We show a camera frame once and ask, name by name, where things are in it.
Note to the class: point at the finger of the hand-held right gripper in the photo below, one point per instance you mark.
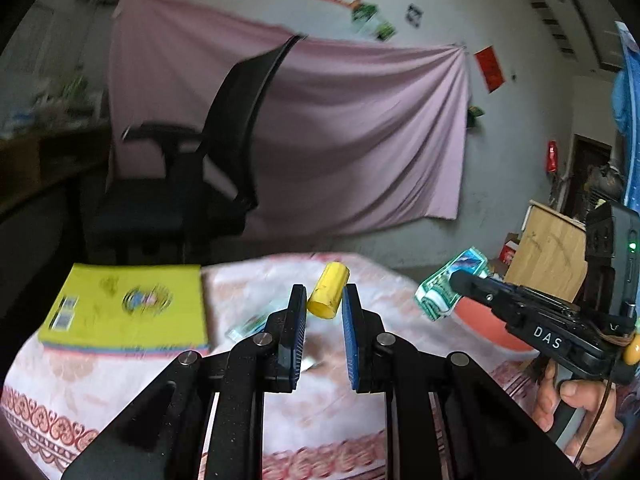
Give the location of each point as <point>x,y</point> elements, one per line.
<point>475,287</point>

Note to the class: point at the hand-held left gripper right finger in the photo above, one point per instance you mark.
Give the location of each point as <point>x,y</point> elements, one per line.
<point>350,345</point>

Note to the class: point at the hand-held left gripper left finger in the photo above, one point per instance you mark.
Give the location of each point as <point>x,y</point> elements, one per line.
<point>300,340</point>

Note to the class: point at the green wrapper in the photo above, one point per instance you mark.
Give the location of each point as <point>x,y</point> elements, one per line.
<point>440,290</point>

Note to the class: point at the orange bin with white rim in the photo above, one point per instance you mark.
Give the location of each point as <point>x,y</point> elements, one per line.
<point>480,325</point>

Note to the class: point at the silver wrapper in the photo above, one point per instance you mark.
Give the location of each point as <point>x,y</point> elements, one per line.
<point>247,327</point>

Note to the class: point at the yellow cylinder tube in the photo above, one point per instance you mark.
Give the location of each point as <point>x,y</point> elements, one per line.
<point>327,292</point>

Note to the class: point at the person's right hand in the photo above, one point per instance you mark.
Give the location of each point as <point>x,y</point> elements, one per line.
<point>600,420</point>

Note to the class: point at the red white cardboard box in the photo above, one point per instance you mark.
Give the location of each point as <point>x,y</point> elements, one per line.
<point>509,251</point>

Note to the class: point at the large wooden panel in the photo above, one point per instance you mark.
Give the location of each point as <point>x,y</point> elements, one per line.
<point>545,250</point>

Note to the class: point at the red hanging packet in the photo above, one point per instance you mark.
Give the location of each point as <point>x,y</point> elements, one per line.
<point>552,156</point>

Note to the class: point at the dark doorway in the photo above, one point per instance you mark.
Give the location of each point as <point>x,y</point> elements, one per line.
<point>590,165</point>

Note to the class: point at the green hanging ornament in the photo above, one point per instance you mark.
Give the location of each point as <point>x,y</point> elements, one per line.
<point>475,116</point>

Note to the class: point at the yellow book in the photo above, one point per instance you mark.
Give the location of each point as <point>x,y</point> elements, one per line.
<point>125,310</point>

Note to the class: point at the pink hanging cloth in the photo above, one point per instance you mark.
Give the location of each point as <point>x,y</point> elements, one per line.
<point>350,135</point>

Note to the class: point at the floral tablecloth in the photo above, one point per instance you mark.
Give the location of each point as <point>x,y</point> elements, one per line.
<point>100,390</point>

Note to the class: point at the black office chair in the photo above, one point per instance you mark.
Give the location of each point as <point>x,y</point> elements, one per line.
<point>220,150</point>

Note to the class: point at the red paper envelope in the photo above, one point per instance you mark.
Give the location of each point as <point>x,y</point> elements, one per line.
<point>490,69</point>

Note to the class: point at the green plant photo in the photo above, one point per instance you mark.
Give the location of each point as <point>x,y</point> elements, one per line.
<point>385,31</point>
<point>363,12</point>

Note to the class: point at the small black white photo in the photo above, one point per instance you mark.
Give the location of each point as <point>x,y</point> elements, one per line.
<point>413,15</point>

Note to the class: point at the pile of papers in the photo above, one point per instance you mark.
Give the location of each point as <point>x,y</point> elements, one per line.
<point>50,105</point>

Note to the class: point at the wooden wall desk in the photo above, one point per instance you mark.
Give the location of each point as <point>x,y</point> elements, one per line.
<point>30,160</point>

